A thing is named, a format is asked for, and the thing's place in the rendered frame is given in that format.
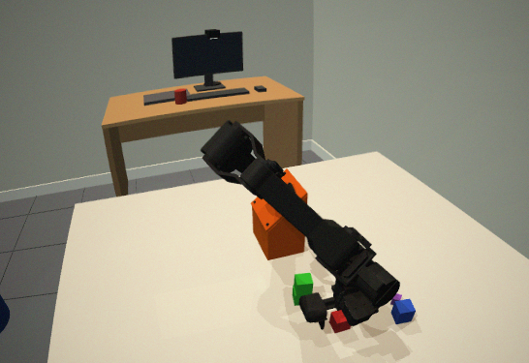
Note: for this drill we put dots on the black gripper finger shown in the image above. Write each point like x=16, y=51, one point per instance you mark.
x=322, y=323

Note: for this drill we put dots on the green block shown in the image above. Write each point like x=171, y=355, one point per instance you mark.
x=303, y=284
x=295, y=298

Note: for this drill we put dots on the small purple block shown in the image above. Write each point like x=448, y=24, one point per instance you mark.
x=397, y=297

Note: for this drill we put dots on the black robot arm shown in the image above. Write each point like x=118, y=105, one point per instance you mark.
x=336, y=247

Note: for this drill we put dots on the blue block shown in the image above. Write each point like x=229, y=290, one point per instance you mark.
x=403, y=311

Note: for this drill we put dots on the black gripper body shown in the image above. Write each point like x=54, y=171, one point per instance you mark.
x=315, y=308

